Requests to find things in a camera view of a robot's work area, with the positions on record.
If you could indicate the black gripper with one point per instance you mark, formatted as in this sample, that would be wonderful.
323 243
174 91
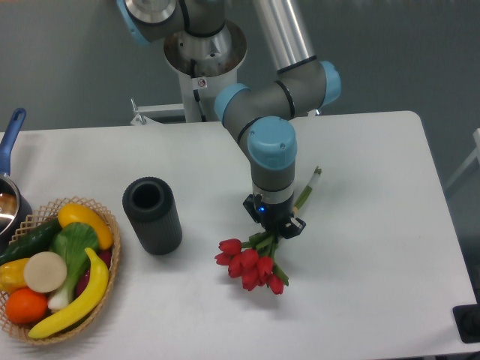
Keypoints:
269 214

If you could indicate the red tulip bouquet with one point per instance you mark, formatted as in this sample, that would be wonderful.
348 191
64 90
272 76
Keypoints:
254 260

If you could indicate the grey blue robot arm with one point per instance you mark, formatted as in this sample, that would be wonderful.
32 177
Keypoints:
259 121

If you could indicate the dark grey ribbed vase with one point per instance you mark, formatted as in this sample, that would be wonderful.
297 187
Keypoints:
151 209

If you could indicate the dark red vegetable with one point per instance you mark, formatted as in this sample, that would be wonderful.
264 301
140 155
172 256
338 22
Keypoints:
105 256

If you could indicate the green bok choy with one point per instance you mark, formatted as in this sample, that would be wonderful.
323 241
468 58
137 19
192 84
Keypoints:
70 245

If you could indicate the yellow banana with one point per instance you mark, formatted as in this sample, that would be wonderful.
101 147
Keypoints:
81 306

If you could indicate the black device at edge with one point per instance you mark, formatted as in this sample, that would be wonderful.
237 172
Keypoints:
467 321

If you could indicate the woven wicker basket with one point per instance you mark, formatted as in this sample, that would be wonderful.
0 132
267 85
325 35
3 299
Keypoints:
42 215

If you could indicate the beige round disc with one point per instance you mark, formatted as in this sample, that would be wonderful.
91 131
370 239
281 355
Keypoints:
45 272

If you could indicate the green cucumber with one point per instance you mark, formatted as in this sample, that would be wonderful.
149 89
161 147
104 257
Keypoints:
33 242

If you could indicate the orange fruit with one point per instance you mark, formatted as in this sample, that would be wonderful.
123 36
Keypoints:
26 306

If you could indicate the yellow bell pepper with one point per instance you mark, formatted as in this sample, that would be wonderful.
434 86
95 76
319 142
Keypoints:
12 277

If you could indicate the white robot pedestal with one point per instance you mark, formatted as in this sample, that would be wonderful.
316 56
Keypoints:
204 66

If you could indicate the white frame at right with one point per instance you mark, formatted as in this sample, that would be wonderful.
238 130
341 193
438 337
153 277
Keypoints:
465 170

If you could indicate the blue handled saucepan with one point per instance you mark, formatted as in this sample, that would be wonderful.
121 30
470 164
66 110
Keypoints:
14 207

